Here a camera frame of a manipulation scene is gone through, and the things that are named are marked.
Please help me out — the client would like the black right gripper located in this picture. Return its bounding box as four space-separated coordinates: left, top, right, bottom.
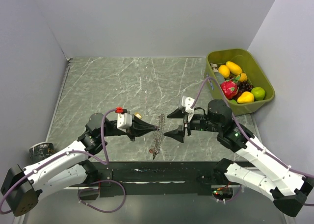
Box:
163 107 221 143

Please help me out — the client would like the key with yellow tag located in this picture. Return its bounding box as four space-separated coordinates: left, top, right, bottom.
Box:
134 113 142 120

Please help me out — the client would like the round metal key organizer disc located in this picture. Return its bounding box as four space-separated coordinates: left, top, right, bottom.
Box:
152 114 165 151

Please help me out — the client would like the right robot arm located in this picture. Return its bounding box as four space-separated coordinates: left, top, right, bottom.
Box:
164 97 314 217

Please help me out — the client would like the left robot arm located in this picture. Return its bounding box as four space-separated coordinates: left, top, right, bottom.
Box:
0 108 158 217

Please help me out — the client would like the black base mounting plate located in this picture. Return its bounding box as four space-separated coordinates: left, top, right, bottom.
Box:
67 161 246 198

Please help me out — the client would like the red dragon fruit toy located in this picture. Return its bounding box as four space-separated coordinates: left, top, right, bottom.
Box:
220 79 238 100

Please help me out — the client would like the grey bottle in bin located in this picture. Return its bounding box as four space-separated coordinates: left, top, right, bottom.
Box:
210 63 225 85

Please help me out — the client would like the yellow lemon toy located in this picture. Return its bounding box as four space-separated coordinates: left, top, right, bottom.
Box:
218 65 230 79

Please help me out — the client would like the yellow mango toy lower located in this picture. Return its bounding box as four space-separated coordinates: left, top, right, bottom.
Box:
236 91 255 104

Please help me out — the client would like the yellow mango toy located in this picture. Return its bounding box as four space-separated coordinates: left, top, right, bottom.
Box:
226 61 243 75
236 91 255 104

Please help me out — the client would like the dark purple grapes toy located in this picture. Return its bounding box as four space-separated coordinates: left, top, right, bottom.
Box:
237 81 254 94

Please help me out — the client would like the olive green plastic bin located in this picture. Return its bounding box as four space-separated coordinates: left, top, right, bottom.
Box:
204 49 275 116

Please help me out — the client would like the yellow mango toy upper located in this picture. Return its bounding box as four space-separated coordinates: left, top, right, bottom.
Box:
226 61 243 75

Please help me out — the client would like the green lime toy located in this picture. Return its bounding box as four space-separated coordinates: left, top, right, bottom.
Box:
251 87 266 101

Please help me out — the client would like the black tape roll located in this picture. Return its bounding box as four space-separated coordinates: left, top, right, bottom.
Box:
29 142 55 164

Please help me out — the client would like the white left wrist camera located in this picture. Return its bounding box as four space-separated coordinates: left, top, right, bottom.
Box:
117 113 132 130

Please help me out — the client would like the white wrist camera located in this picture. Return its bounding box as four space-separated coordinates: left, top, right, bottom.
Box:
178 96 195 122
117 113 132 130

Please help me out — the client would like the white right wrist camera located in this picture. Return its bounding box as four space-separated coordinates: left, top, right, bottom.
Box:
178 96 195 122

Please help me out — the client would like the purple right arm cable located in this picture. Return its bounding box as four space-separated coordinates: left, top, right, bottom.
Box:
191 76 314 207

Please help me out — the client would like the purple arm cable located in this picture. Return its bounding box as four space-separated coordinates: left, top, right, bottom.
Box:
0 108 123 215
191 76 314 207

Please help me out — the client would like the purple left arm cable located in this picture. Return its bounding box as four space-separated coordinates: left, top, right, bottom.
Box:
0 108 123 215

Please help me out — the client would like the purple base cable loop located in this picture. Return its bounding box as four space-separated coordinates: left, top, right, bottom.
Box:
78 179 127 213

